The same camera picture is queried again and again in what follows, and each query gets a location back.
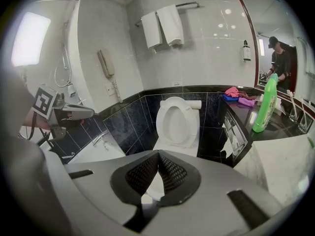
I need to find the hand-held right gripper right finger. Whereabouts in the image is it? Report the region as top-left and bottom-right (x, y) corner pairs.
(158, 149), (201, 207)

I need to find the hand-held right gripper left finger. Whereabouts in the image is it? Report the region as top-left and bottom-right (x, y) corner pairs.
(110, 150), (159, 207)

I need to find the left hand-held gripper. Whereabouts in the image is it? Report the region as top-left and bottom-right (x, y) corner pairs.
(31, 83), (95, 143)

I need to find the white toilet seat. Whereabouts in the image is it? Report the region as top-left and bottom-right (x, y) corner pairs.
(156, 96), (200, 149)

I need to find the person's left forearm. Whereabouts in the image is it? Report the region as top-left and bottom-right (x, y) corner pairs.
(23, 110), (52, 130)

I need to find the white toilet bowl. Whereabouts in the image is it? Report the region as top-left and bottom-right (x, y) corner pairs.
(146, 99), (203, 202)

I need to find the recessed toilet paper holder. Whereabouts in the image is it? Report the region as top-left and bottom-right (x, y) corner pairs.
(222, 113), (249, 161)

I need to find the white bathtub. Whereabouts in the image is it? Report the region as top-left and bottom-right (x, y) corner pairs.
(46, 129), (126, 165)

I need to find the chrome bathtub faucet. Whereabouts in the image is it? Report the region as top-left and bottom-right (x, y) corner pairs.
(92, 130), (109, 148)

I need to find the bright frosted window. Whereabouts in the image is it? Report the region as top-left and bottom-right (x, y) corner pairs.
(10, 11), (52, 67)

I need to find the black vanity countertop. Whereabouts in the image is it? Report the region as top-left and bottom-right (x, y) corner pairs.
(222, 91), (315, 142)

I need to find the blue cloth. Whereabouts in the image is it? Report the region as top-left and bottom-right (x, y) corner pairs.
(222, 93), (240, 102)

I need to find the purple cloth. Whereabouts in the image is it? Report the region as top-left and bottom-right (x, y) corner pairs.
(238, 97), (255, 107)

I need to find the pink cloth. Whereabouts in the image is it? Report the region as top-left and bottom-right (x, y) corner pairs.
(224, 87), (240, 99)

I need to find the brown cloth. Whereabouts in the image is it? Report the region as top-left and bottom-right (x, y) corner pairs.
(238, 90), (258, 101)

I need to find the green detergent bottle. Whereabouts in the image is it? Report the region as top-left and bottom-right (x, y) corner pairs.
(252, 73), (280, 133)

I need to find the clear drinking glass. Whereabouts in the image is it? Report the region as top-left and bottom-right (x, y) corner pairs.
(297, 111), (312, 134)
(288, 104), (302, 124)

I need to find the white hanging towel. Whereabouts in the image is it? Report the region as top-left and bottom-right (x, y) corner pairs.
(156, 4), (185, 47)
(140, 11), (163, 50)

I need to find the white toothbrush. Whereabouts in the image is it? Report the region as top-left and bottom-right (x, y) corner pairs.
(286, 89), (296, 118)
(300, 98), (309, 130)

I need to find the dark soap dispenser bottle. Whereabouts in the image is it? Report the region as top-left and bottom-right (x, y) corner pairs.
(242, 40), (252, 62)

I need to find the chrome towel rack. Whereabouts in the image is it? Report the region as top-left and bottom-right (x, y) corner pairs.
(133, 1), (200, 54)

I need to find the chrome shower hose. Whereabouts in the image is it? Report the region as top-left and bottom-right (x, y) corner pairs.
(53, 21), (74, 89)

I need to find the black wrist strap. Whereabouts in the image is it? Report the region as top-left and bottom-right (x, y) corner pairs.
(25, 111), (54, 149)

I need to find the beige wall telephone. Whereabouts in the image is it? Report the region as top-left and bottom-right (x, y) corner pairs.
(96, 48), (124, 104)

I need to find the wood-framed wall mirror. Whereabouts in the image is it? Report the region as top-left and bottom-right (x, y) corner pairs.
(230, 0), (315, 103)

